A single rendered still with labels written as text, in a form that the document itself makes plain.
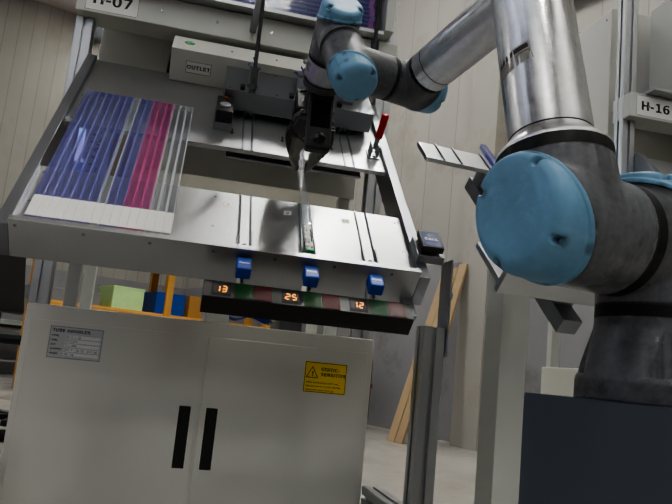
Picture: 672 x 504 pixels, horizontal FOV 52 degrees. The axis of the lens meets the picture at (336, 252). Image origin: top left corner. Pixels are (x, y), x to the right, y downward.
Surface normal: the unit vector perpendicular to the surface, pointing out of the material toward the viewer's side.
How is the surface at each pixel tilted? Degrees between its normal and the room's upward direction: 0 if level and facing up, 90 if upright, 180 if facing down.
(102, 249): 134
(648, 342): 73
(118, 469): 90
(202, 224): 44
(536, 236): 97
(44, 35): 90
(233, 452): 90
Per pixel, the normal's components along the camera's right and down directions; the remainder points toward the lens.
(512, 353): 0.34, -0.12
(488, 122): -0.83, -0.17
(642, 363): -0.47, -0.47
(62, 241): 0.09, 0.59
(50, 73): 0.55, -0.08
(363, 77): 0.20, 0.76
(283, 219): 0.22, -0.80
